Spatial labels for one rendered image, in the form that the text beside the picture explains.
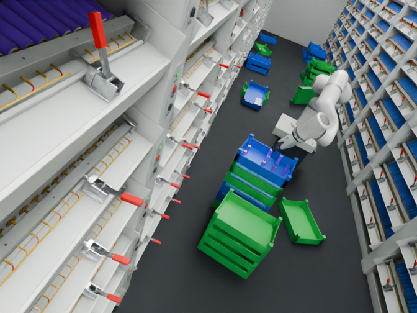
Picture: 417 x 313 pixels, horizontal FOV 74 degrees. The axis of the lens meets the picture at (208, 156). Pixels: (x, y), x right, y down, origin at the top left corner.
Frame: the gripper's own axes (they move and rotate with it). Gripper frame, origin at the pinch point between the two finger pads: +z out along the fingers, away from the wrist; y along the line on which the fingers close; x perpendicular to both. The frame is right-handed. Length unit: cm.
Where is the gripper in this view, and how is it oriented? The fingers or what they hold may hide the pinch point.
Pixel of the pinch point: (277, 148)
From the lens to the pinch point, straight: 154.7
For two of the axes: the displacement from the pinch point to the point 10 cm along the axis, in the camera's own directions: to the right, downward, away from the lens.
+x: -3.5, -9.1, 2.2
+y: 8.1, -1.7, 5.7
